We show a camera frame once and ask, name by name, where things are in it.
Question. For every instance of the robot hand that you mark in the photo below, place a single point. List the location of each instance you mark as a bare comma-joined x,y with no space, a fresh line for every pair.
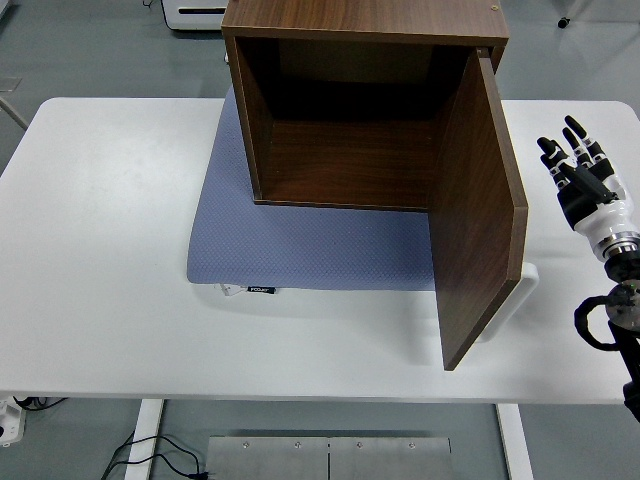
600,220

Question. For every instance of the brown wooden cabinet door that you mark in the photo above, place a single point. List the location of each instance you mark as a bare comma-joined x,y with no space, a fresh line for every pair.
475,225

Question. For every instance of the brown wooden cabinet body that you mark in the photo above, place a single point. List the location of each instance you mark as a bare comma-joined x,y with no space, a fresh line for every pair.
350,150

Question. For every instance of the black caster wheel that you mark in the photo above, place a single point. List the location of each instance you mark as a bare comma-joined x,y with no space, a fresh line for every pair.
564,22

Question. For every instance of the white table leg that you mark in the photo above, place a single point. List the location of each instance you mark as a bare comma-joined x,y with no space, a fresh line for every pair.
145,440
515,445

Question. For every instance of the blue-grey textured mat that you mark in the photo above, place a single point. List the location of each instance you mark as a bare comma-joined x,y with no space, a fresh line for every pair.
300,250

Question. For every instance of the black mat label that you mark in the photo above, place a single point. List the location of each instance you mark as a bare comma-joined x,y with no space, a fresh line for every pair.
261,290

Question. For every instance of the white mat tag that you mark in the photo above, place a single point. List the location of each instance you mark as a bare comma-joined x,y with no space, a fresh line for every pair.
231,290

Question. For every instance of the grey metal plate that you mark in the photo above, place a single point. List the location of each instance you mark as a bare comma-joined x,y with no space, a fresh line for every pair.
300,460

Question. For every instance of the white appliance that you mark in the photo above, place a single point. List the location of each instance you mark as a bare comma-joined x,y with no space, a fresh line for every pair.
195,15

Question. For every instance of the grey metal bar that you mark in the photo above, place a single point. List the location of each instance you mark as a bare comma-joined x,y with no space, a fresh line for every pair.
14,114

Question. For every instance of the clear floor plate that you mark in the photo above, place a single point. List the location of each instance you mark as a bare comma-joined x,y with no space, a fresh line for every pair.
9,84

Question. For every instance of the white power strip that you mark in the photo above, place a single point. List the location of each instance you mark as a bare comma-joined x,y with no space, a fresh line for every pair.
10,422

